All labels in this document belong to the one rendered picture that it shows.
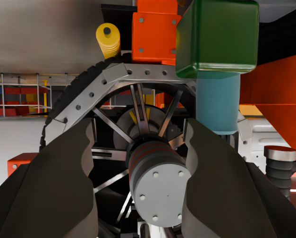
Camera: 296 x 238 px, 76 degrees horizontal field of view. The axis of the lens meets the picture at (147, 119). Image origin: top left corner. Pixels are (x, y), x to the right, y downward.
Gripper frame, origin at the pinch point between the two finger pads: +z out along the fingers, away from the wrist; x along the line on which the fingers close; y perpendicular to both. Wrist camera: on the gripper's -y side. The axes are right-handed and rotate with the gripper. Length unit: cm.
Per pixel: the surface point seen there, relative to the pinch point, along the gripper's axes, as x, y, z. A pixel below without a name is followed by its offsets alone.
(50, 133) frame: -21.5, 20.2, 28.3
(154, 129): 7, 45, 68
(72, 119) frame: -16.4, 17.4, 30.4
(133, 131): -3, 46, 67
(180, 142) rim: 13, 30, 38
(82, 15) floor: -45, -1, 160
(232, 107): 18.3, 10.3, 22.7
